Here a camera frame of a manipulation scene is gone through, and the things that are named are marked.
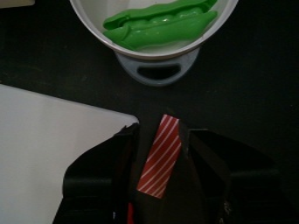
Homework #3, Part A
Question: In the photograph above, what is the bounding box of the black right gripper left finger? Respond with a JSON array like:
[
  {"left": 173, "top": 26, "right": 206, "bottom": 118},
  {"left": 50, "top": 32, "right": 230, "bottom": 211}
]
[{"left": 51, "top": 122, "right": 142, "bottom": 224}]

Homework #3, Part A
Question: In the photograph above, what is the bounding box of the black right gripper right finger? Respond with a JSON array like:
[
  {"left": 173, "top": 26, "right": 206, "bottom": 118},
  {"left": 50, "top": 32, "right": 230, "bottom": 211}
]
[{"left": 178, "top": 122, "right": 290, "bottom": 224}]

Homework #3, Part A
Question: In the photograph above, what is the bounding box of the red white-striped toy piece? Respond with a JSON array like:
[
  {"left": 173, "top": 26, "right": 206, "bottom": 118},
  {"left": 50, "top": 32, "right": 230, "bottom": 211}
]
[{"left": 135, "top": 114, "right": 183, "bottom": 200}]

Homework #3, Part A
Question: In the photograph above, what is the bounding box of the white cutting board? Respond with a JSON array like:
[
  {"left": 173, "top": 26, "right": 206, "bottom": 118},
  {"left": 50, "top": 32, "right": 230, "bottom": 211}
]
[{"left": 0, "top": 83, "right": 141, "bottom": 224}]

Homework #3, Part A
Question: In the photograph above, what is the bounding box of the grey pot with white inside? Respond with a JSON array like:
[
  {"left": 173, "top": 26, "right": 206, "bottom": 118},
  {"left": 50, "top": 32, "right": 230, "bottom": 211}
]
[{"left": 70, "top": 0, "right": 239, "bottom": 88}]

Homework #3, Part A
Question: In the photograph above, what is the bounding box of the green pea pod toy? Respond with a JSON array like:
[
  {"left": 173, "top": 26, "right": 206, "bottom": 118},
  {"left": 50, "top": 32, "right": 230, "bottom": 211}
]
[{"left": 102, "top": 0, "right": 221, "bottom": 52}]

